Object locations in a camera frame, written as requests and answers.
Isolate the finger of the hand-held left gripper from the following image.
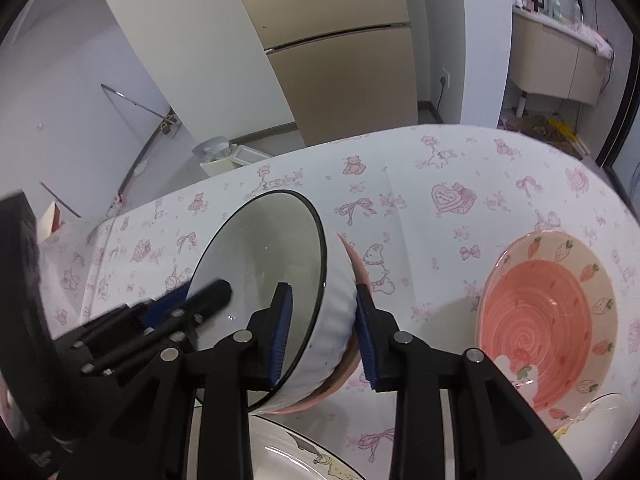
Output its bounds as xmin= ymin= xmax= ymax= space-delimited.
xmin=82 ymin=280 xmax=233 ymax=376
xmin=80 ymin=287 xmax=193 ymax=348

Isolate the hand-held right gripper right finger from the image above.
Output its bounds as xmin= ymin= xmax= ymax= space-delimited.
xmin=355 ymin=282 xmax=583 ymax=480

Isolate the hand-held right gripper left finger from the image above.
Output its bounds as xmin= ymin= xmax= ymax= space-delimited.
xmin=60 ymin=282 xmax=296 ymax=480

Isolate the white ribbed black-rimmed bowl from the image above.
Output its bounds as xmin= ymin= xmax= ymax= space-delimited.
xmin=189 ymin=190 xmax=358 ymax=413

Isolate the pink ribbed bowl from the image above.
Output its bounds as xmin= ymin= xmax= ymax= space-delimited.
xmin=255 ymin=232 xmax=373 ymax=416

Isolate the large white cartoon plate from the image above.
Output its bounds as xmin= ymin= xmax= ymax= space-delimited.
xmin=250 ymin=412 xmax=396 ymax=480

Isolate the pink strawberry print bowl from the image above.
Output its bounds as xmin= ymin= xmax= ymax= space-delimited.
xmin=475 ymin=231 xmax=618 ymax=433

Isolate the small white lettered plate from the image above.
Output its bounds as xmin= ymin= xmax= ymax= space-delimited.
xmin=550 ymin=392 xmax=631 ymax=461

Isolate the red and white box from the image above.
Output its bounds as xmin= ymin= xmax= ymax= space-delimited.
xmin=37 ymin=200 xmax=66 ymax=243

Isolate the thin short rod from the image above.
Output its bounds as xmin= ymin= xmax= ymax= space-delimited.
xmin=40 ymin=181 xmax=81 ymax=218

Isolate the white plastic container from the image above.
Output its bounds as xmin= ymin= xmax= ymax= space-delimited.
xmin=192 ymin=136 xmax=273 ymax=176

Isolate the pink printed white tablecloth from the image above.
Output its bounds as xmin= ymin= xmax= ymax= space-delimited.
xmin=37 ymin=122 xmax=638 ymax=480

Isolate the long metal rod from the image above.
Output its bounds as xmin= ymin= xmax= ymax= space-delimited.
xmin=101 ymin=84 xmax=173 ymax=117

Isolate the beige refrigerator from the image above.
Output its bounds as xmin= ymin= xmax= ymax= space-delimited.
xmin=222 ymin=0 xmax=421 ymax=148

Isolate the brown bathroom rug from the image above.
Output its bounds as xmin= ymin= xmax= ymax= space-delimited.
xmin=520 ymin=115 xmax=576 ymax=146

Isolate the beige bathroom vanity cabinet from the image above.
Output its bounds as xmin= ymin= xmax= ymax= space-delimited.
xmin=505 ymin=7 xmax=613 ymax=106

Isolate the pink towel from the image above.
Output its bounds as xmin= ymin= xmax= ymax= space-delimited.
xmin=570 ymin=20 xmax=613 ymax=58

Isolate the black door frame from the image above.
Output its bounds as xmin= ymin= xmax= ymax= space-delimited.
xmin=595 ymin=60 xmax=640 ymax=168

